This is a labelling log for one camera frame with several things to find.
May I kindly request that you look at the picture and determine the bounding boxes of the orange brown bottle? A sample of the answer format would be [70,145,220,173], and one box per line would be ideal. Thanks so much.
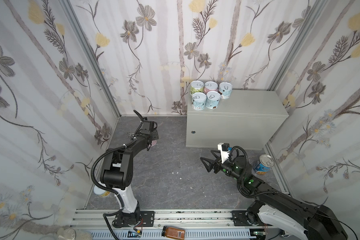
[162,226,186,240]

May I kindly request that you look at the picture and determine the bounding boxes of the green label can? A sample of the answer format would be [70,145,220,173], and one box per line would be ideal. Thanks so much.
[191,81,204,95]

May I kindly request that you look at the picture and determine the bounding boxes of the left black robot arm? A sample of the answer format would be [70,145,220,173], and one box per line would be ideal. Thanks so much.
[90,111,159,228]

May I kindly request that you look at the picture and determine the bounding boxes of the yellow label can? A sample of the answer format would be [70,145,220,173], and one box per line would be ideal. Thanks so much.
[93,186,111,198]

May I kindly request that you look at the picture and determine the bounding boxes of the teal can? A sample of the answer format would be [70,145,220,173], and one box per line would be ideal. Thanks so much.
[206,91,221,109]
[218,82,233,100]
[192,92,207,111]

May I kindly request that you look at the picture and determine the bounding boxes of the blue label can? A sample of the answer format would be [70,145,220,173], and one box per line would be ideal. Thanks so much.
[254,155,275,175]

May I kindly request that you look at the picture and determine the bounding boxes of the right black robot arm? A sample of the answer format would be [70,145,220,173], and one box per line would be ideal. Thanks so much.
[200,144,348,240]

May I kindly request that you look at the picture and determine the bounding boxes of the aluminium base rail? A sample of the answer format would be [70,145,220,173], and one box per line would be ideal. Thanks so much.
[70,209,283,240]

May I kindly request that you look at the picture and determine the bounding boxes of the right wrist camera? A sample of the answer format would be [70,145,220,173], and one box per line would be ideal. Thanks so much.
[218,143,231,164]

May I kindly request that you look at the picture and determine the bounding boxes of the pink label can front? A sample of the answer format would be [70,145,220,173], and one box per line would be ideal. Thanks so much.
[204,81,219,94]

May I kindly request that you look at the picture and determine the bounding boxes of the grey metal cabinet box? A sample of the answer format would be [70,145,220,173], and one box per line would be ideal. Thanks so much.
[186,90,289,151]

